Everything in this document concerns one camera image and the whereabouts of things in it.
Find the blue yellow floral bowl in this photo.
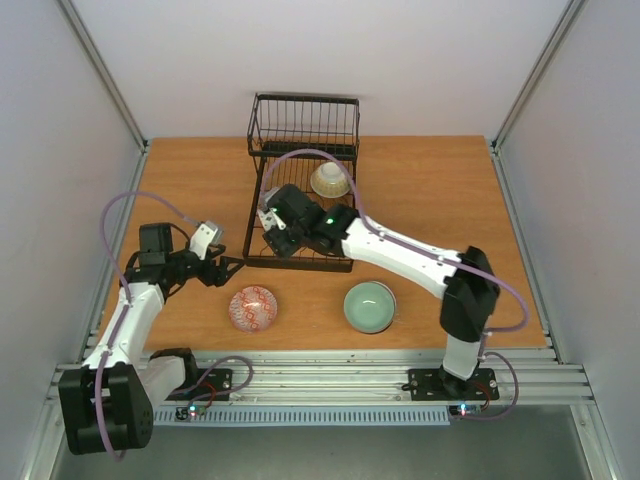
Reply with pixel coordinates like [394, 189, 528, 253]
[310, 162, 350, 199]

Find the red patterned bowl blue outside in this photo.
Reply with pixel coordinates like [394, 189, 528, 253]
[228, 286, 278, 333]

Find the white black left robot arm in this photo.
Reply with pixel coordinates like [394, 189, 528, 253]
[58, 221, 244, 457]

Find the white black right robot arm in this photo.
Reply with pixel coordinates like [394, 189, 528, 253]
[259, 184, 500, 399]

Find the celadon green bowl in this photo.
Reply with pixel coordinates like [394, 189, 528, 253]
[343, 281, 397, 335]

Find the left LED circuit board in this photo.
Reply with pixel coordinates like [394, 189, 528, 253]
[175, 405, 208, 421]

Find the led circuit board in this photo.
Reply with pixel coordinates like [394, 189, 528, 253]
[175, 405, 208, 421]
[449, 403, 488, 418]

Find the right LED circuit board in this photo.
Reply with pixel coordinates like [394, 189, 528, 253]
[449, 403, 488, 418]

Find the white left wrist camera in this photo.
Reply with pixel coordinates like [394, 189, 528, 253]
[189, 220, 224, 260]

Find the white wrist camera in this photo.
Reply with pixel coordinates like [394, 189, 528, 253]
[189, 220, 224, 260]
[257, 187, 286, 232]

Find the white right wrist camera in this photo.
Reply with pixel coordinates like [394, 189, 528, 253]
[257, 187, 286, 232]

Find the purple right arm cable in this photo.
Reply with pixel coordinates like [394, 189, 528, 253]
[260, 148, 530, 422]

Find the black wire dish rack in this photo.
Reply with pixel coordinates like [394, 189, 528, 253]
[243, 93, 360, 273]

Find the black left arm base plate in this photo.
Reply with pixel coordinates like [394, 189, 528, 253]
[167, 368, 233, 401]

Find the light blue slotted cable duct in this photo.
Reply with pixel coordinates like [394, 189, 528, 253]
[154, 405, 450, 428]

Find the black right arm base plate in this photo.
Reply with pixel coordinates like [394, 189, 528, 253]
[401, 368, 500, 401]

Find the left aluminium corner post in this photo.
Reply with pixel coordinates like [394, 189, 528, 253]
[54, 0, 148, 152]

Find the aluminium corner post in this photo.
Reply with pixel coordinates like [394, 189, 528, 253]
[490, 0, 588, 152]
[54, 0, 148, 152]

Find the aluminium front rail frame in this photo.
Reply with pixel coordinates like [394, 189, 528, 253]
[19, 139, 621, 480]

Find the right aluminium corner post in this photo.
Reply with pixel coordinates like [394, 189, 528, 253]
[490, 0, 588, 152]

